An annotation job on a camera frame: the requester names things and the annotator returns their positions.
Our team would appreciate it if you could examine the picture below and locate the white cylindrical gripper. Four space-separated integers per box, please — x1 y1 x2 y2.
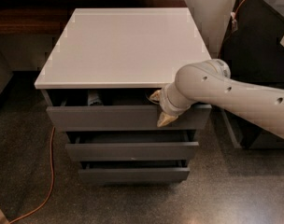
149 83 195 128

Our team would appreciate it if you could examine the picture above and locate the grey middle drawer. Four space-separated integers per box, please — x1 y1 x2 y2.
65 131 199 161

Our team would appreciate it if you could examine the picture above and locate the grey bottom drawer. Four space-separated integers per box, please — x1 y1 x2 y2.
78 161 190 185

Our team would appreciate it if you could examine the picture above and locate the blue plastic water bottle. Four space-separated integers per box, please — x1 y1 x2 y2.
87 90 103 106

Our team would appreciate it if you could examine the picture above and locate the dark wooden bench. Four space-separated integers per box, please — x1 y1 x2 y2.
0 0 187 35

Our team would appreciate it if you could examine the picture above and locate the white ceramic bowl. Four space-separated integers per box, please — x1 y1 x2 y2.
145 89 153 103

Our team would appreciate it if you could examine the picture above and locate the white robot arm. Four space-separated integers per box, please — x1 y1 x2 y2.
150 59 284 139

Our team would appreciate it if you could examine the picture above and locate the white-top grey drawer cabinet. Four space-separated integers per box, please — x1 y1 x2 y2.
34 7 223 187

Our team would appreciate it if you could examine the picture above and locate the orange floor cable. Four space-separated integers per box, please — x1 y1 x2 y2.
7 126 56 224

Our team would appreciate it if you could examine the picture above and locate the orange cable with connector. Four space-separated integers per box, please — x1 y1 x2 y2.
210 0 284 105

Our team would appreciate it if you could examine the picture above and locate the grey drawer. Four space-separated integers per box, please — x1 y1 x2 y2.
78 161 190 185
46 89 213 133
65 131 199 161

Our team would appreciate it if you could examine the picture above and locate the grey top drawer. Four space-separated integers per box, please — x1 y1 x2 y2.
46 89 213 133

